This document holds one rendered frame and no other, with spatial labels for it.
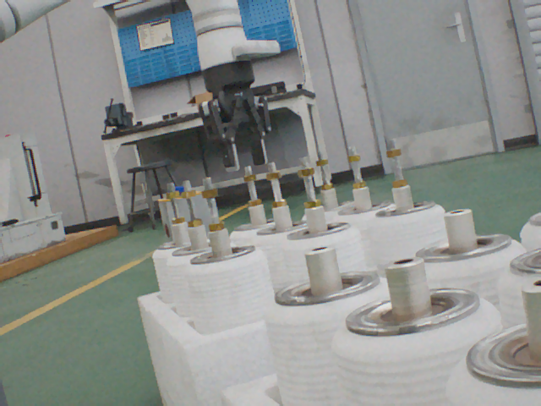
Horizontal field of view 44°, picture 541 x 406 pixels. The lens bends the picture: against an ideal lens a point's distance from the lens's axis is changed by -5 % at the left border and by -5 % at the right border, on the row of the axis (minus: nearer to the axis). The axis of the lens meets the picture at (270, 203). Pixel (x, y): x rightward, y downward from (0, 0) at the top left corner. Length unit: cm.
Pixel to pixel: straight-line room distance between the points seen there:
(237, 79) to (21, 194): 356
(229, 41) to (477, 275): 62
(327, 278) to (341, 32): 542
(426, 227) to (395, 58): 501
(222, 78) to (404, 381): 73
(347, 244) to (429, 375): 46
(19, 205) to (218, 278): 379
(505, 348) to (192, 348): 46
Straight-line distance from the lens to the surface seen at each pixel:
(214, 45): 103
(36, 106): 666
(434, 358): 36
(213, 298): 76
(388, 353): 36
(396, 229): 84
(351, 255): 80
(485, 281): 51
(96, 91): 639
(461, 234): 54
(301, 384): 48
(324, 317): 46
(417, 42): 584
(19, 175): 450
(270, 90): 534
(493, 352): 30
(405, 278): 38
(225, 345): 73
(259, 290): 77
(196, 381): 73
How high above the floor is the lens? 35
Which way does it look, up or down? 4 degrees down
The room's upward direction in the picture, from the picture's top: 12 degrees counter-clockwise
